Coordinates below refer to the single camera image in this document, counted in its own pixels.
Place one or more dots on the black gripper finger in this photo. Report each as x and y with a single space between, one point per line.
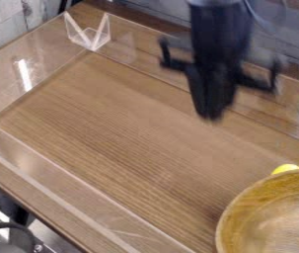
223 91
198 86

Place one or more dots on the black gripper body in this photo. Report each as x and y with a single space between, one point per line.
218 41

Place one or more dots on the yellow lemon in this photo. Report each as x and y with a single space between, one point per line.
285 168

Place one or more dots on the brown wooden bowl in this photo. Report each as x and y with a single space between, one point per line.
259 222

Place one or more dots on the clear acrylic tray enclosure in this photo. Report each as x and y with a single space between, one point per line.
104 152

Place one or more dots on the black table frame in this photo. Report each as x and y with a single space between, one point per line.
51 242

